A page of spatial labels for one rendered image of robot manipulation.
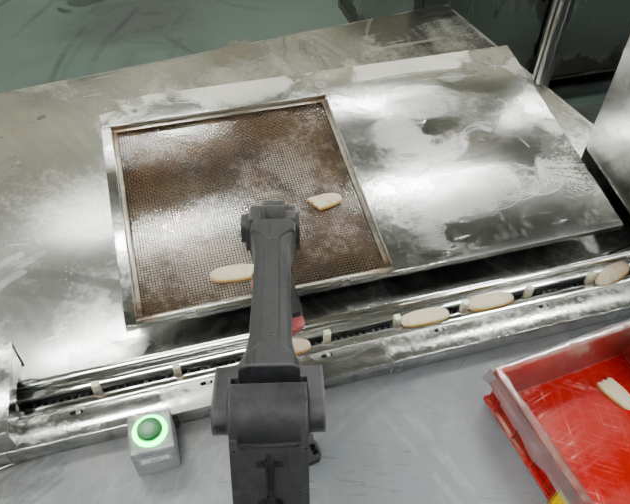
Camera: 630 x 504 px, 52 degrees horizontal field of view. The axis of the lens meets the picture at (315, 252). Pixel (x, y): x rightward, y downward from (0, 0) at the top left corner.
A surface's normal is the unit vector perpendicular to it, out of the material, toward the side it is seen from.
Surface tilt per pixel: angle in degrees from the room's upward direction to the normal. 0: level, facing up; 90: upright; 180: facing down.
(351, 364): 0
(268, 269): 16
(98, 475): 0
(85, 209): 0
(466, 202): 10
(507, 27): 90
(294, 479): 64
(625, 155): 90
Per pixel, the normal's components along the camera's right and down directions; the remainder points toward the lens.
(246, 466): 0.04, 0.36
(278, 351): 0.00, -0.86
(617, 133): -0.96, 0.18
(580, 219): 0.06, -0.55
